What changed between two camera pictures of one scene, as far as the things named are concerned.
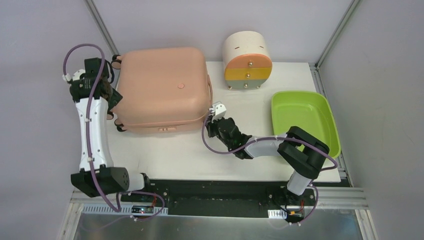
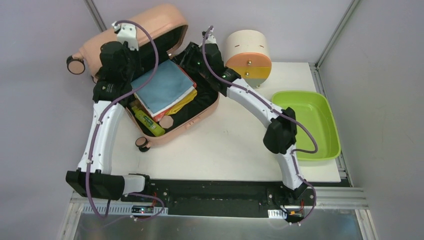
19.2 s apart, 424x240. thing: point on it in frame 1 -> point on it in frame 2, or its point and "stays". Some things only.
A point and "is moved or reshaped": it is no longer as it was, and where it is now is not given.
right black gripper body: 212,123 -> 191,52
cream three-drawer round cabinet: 247,62 stays
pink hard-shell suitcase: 163,90 is moved or reshaped
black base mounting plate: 223,197 stays
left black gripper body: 114,98 -> 131,62
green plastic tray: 311,111 stays
